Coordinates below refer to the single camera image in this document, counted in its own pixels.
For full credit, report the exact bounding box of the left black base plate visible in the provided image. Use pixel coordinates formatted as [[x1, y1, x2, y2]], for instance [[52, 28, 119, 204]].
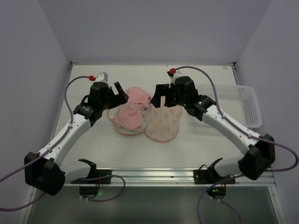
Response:
[[71, 169, 112, 185]]

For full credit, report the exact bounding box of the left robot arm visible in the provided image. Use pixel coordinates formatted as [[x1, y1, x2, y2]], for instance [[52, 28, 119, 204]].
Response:
[[24, 81, 128, 196]]

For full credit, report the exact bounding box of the mint green bra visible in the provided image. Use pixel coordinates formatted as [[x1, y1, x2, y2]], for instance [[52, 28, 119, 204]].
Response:
[[115, 123, 146, 134]]

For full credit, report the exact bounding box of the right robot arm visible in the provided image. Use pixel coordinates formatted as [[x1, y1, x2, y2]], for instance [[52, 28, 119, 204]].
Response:
[[150, 76, 275, 183]]

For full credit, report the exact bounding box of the white plastic basket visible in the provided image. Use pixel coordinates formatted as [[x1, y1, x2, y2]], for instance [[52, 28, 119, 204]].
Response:
[[195, 84, 262, 128]]

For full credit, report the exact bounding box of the aluminium mounting rail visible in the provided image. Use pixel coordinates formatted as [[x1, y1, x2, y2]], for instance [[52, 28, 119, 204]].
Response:
[[63, 167, 276, 187]]

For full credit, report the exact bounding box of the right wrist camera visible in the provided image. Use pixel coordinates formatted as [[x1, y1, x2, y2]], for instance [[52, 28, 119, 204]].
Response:
[[167, 68, 184, 88]]

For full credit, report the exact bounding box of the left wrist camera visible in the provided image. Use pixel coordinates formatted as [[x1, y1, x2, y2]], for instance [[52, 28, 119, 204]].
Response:
[[95, 72, 108, 84]]

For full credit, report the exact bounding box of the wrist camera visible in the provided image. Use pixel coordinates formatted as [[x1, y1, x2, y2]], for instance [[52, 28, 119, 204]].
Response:
[[167, 68, 184, 88], [95, 72, 108, 84]]

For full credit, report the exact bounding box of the pink patterned mesh laundry bag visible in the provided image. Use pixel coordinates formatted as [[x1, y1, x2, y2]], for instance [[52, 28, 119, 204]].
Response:
[[107, 105, 182, 142]]

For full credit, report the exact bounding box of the pink bra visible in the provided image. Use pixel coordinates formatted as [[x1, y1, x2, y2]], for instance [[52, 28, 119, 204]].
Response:
[[113, 87, 151, 131]]

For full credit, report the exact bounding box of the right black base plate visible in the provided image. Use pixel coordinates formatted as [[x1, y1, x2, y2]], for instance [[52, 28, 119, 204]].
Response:
[[193, 163, 231, 184]]

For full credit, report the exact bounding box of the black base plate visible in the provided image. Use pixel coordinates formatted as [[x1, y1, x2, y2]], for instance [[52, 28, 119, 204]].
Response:
[[193, 163, 231, 184], [71, 169, 112, 185]]

